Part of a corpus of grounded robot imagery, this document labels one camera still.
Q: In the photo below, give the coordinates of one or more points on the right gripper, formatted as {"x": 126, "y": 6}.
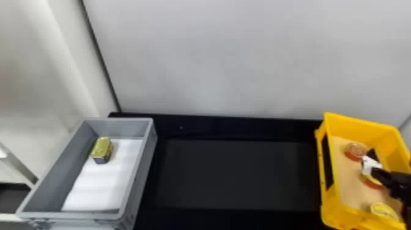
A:
{"x": 401, "y": 188}

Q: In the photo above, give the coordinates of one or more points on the orange round can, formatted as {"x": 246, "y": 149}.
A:
{"x": 354, "y": 151}
{"x": 373, "y": 183}

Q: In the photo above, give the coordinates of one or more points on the yellow round can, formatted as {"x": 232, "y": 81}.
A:
{"x": 382, "y": 210}

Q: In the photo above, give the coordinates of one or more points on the yellow rectangular can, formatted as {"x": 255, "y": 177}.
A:
{"x": 102, "y": 150}

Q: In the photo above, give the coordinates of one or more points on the yellow crate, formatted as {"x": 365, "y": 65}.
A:
{"x": 334, "y": 205}

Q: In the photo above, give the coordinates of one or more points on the white foam pad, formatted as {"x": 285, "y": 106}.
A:
{"x": 102, "y": 186}

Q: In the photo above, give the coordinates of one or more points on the grey crate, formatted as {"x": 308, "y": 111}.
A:
{"x": 51, "y": 189}

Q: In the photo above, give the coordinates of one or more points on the grey metal bar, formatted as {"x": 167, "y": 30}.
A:
{"x": 17, "y": 162}

